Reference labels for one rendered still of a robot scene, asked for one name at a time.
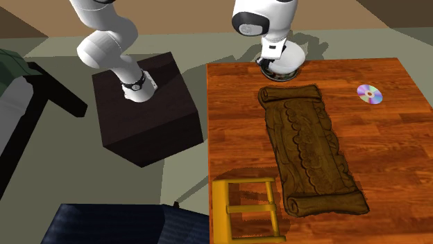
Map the brown carved scroll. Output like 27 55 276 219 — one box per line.
257 84 371 218

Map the iridescent compact disc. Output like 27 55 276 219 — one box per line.
357 84 384 105

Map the dark robot stand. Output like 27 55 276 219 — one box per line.
92 51 205 168

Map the wooden table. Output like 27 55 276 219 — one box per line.
205 57 433 244

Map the yellow rectangular frame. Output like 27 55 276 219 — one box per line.
212 177 287 244

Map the white bowl with dark rim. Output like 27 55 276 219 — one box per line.
261 42 307 82

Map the black frame chair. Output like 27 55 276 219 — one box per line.
0 48 89 201

